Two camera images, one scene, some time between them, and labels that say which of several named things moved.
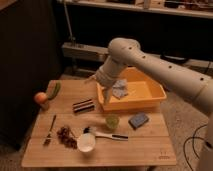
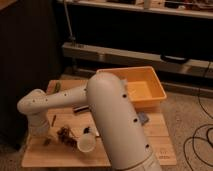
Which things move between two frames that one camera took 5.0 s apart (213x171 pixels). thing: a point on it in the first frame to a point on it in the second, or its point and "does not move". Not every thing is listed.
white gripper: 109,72 to 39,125
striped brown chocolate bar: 83,106 does not move
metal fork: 48,139 does not move
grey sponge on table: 137,120 does not move
